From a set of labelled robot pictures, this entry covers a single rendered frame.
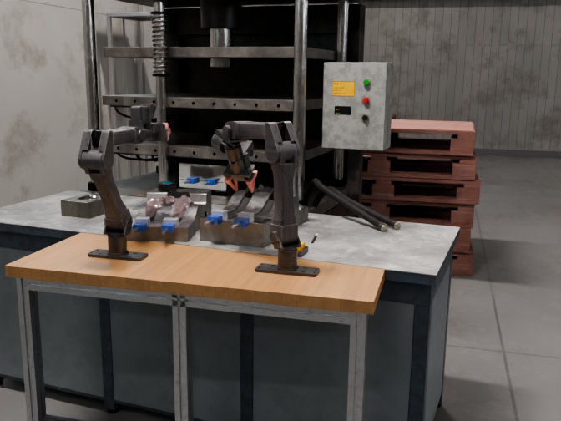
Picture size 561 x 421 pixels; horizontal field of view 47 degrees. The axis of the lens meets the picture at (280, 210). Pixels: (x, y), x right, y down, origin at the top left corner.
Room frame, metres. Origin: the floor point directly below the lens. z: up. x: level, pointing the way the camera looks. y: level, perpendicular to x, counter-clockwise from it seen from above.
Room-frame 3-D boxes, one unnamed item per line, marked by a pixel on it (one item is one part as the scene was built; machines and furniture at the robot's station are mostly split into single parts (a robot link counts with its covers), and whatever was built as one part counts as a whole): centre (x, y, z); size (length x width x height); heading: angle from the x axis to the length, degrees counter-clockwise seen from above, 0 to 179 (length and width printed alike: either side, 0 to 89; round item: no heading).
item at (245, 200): (2.50, 0.11, 0.92); 0.35 x 0.16 x 0.09; 159
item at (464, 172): (5.02, -0.82, 0.52); 1.41 x 0.97 x 1.04; 76
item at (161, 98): (3.29, 0.61, 1.10); 0.05 x 0.05 x 1.30
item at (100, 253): (2.11, 0.56, 0.84); 0.20 x 0.07 x 0.08; 76
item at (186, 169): (3.45, 0.31, 0.87); 0.50 x 0.27 x 0.17; 159
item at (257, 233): (2.51, 0.09, 0.87); 0.50 x 0.26 x 0.14; 159
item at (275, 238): (1.97, -0.02, 0.90); 0.09 x 0.06 x 0.06; 129
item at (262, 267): (1.96, -0.02, 0.84); 0.20 x 0.07 x 0.08; 76
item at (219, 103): (3.59, 0.31, 1.27); 1.10 x 0.74 x 0.05; 69
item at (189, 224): (2.56, 0.46, 0.86); 0.50 x 0.26 x 0.11; 176
